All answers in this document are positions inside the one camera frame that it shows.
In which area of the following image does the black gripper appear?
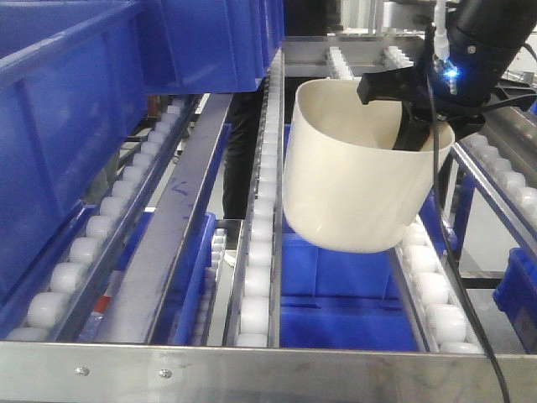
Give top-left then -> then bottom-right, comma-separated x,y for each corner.
356,39 -> 537,153

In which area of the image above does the white plastic bin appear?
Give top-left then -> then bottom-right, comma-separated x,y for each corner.
282,79 -> 433,253

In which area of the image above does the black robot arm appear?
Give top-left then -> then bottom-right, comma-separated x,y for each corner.
357,1 -> 536,151

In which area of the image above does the blue bin below rollers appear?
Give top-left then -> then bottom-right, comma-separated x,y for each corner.
279,123 -> 458,349

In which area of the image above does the blue bin far right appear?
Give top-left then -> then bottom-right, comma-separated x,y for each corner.
493,248 -> 536,354

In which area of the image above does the blue bin left far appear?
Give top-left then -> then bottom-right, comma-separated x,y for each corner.
138,1 -> 284,94

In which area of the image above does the large blue bin left near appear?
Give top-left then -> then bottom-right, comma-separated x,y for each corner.
0,3 -> 148,295

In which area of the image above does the far right roller track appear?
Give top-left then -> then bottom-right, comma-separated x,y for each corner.
383,45 -> 537,228

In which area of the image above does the person in black clothes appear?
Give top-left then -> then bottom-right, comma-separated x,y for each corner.
222,1 -> 331,220

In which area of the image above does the right middle roller track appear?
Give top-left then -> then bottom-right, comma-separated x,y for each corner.
326,45 -> 483,354

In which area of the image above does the middle white roller track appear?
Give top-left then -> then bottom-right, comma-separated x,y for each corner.
228,60 -> 284,348

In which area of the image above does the white roller track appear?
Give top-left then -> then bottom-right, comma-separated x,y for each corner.
228,60 -> 284,348
1,96 -> 199,342

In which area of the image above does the right steel flow rack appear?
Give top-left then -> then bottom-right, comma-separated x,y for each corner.
1,36 -> 536,402

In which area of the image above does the left white roller track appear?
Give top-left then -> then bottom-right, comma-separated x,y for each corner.
1,96 -> 199,342

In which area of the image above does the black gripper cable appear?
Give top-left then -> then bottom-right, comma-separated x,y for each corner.
423,23 -> 513,403

